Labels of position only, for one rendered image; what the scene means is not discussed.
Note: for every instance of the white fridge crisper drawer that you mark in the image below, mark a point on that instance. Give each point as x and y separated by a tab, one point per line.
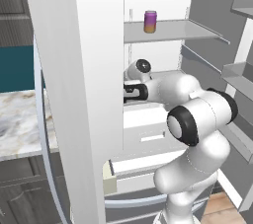
145	126

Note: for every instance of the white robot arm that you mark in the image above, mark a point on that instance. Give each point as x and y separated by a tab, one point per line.
194	116

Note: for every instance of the dark grey wall cupboard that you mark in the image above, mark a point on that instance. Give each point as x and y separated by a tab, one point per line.
13	7

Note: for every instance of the purple orange soda can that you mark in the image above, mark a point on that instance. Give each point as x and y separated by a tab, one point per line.
150	20

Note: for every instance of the white closed fridge door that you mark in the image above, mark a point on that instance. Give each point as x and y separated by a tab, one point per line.
82	70

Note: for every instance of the grey open fridge door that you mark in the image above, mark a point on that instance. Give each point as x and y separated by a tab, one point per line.
214	4

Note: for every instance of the dark grey base cupboard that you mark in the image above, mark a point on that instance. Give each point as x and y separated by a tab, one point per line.
26	191

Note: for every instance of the grey fridge shelf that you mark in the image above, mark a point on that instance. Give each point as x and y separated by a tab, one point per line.
171	30

